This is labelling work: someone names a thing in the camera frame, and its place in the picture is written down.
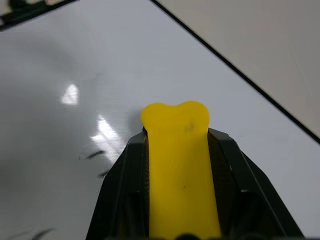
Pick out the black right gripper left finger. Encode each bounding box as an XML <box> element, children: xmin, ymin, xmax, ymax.
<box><xmin>85</xmin><ymin>126</ymin><xmax>151</xmax><ymax>240</ymax></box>

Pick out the yellow bone-shaped toy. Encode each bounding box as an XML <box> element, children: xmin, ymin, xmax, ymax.
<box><xmin>140</xmin><ymin>100</ymin><xmax>222</xmax><ymax>239</ymax></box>

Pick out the black-framed whiteboard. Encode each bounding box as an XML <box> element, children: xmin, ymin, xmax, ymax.
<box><xmin>0</xmin><ymin>0</ymin><xmax>320</xmax><ymax>240</ymax></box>

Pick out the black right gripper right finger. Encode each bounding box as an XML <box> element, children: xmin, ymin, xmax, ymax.
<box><xmin>206</xmin><ymin>127</ymin><xmax>305</xmax><ymax>240</ymax></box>

